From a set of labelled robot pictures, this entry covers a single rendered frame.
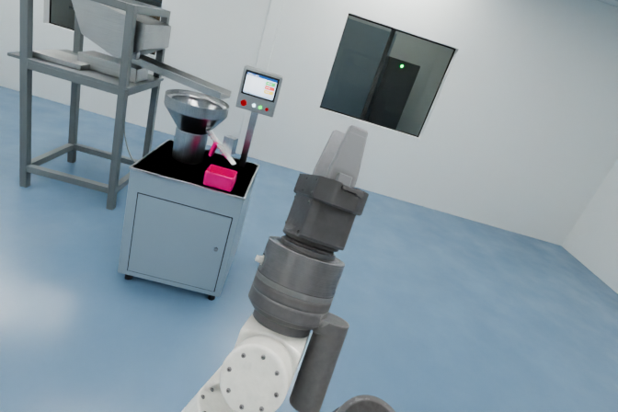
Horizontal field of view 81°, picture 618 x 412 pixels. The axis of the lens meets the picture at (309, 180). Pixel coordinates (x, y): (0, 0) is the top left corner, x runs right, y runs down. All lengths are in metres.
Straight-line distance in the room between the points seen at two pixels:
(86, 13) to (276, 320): 2.76
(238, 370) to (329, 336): 0.09
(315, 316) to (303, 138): 4.34
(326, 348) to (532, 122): 5.08
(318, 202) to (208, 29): 4.38
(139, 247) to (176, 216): 0.32
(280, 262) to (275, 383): 0.11
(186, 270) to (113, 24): 1.68
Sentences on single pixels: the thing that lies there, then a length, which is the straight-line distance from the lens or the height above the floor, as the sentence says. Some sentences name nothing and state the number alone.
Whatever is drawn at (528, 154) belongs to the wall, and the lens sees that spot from 5.48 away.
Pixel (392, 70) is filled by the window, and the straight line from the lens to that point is 4.73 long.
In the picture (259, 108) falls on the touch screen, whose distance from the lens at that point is 2.23.
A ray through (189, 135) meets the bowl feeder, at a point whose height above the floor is 0.94.
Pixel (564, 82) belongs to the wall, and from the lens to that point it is 5.44.
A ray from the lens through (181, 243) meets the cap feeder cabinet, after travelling 2.23.
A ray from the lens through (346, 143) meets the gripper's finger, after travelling 0.37.
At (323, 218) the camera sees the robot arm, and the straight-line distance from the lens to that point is 0.36.
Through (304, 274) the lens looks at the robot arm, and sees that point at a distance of 0.37.
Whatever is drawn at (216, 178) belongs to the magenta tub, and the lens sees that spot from 2.01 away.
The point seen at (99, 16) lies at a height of 1.37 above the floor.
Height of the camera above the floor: 1.66
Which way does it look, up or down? 21 degrees down
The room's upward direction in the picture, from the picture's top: 18 degrees clockwise
